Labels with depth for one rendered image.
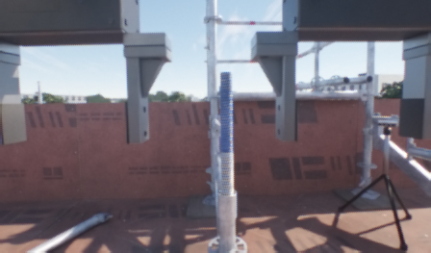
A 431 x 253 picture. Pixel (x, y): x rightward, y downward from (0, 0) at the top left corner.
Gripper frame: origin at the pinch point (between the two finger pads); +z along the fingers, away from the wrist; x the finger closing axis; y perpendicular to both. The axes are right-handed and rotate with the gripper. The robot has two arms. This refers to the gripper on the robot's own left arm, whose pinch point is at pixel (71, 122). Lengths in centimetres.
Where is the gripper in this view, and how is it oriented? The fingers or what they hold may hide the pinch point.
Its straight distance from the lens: 25.9
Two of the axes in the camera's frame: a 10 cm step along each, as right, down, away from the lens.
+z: 0.1, 10.0, 0.8
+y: 0.0, -0.8, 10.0
